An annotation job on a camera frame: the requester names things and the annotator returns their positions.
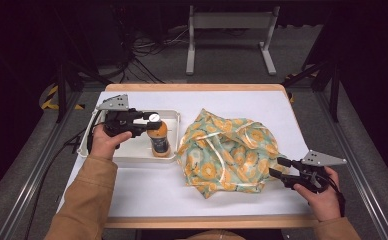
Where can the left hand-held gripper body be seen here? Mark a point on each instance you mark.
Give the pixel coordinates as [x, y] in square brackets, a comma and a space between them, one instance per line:
[120, 121]

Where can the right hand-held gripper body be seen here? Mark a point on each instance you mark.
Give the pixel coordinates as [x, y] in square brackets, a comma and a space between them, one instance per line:
[310, 176]

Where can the orange juice bottle white cap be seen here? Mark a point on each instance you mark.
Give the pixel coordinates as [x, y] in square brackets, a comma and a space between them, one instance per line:
[159, 141]

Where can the white plastic tray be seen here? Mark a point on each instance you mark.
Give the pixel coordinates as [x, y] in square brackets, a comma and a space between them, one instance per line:
[132, 150]

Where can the orange print plastic bag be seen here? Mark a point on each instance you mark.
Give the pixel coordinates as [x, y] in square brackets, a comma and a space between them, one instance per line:
[225, 156]

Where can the person's left hand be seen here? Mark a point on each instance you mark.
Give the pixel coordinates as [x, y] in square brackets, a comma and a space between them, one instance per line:
[103, 145]

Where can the person's right hand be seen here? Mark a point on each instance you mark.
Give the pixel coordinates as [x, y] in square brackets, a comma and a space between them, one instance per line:
[325, 203]

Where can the white table sheet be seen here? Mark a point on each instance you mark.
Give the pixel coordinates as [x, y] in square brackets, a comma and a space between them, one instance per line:
[155, 190]

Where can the black metal stand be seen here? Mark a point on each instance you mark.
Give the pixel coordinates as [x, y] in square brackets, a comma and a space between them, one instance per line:
[62, 86]
[333, 86]

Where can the yellow black hazard tape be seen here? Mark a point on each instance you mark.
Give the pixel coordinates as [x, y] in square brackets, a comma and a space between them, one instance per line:
[50, 98]

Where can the person's tan clothing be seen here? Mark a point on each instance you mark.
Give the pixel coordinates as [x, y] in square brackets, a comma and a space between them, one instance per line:
[215, 235]

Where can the aluminium rail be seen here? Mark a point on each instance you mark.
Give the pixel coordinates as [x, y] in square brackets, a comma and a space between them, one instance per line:
[355, 166]
[32, 180]

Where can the white metal stand frame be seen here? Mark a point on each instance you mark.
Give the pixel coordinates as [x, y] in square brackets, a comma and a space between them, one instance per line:
[232, 20]

